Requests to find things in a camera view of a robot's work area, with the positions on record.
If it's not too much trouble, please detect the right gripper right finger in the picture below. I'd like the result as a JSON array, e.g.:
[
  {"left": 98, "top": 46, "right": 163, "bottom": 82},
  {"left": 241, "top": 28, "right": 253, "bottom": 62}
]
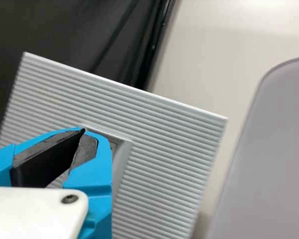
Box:
[{"left": 62, "top": 132, "right": 113, "bottom": 239}]

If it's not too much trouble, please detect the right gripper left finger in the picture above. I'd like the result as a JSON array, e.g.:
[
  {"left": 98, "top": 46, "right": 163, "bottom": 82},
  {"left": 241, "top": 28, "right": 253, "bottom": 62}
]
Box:
[{"left": 0, "top": 127, "right": 86, "bottom": 189}]

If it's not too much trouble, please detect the incubator door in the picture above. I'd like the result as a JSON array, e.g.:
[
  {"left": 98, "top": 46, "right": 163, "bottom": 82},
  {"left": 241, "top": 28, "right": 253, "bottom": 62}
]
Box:
[{"left": 0, "top": 51, "right": 229, "bottom": 239}]

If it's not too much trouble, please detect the white box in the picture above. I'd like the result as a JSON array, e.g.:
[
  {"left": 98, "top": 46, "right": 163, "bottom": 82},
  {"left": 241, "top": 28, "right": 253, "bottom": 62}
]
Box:
[{"left": 206, "top": 55, "right": 299, "bottom": 239}]

